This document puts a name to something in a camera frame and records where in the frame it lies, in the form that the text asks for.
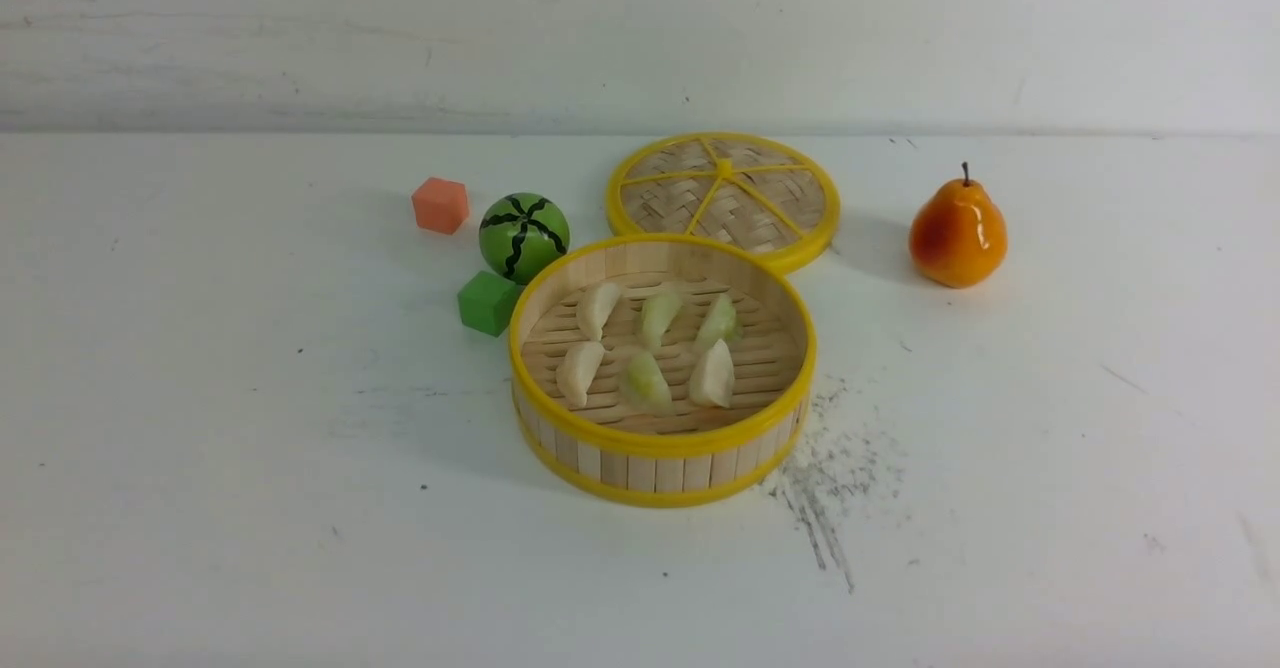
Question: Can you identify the bamboo steamer tray yellow rim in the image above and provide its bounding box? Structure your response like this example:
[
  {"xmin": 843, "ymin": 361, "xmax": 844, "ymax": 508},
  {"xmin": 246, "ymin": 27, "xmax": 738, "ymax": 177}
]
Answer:
[{"xmin": 508, "ymin": 234, "xmax": 818, "ymax": 508}]

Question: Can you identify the woven bamboo steamer lid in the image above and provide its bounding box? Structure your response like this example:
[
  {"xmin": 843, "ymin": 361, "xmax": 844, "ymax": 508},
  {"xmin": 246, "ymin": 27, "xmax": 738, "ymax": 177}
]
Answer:
[{"xmin": 605, "ymin": 132, "xmax": 841, "ymax": 273}]

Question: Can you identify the orange yellow toy pear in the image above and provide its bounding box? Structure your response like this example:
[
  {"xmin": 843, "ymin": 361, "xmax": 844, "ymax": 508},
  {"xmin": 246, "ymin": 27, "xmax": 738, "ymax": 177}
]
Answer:
[{"xmin": 908, "ymin": 163, "xmax": 1009, "ymax": 289}]

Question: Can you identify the green toy watermelon ball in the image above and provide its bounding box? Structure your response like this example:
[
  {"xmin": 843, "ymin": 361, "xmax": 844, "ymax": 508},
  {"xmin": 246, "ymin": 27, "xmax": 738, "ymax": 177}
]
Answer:
[{"xmin": 477, "ymin": 191, "xmax": 571, "ymax": 285}]

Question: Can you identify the orange foam cube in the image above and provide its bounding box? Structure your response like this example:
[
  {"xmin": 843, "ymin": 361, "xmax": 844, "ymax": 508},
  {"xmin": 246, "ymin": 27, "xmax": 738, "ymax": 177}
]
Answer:
[{"xmin": 410, "ymin": 177, "xmax": 470, "ymax": 235}]

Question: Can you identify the green foam cube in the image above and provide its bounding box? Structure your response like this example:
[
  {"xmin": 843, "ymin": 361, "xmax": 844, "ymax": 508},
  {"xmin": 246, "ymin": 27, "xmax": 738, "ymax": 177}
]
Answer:
[{"xmin": 456, "ymin": 271, "xmax": 524, "ymax": 337}]

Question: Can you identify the white dumpling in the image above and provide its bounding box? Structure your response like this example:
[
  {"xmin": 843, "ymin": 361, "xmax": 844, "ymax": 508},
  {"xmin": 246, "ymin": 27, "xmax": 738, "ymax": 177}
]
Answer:
[
  {"xmin": 687, "ymin": 339, "xmax": 735, "ymax": 410},
  {"xmin": 556, "ymin": 340, "xmax": 605, "ymax": 410},
  {"xmin": 576, "ymin": 282, "xmax": 623, "ymax": 343}
]

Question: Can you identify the green dumpling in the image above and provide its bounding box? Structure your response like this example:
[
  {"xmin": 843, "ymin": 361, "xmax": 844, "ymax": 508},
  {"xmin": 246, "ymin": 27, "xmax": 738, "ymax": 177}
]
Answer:
[
  {"xmin": 620, "ymin": 351, "xmax": 673, "ymax": 416},
  {"xmin": 694, "ymin": 293, "xmax": 741, "ymax": 352},
  {"xmin": 637, "ymin": 288, "xmax": 684, "ymax": 352}
]

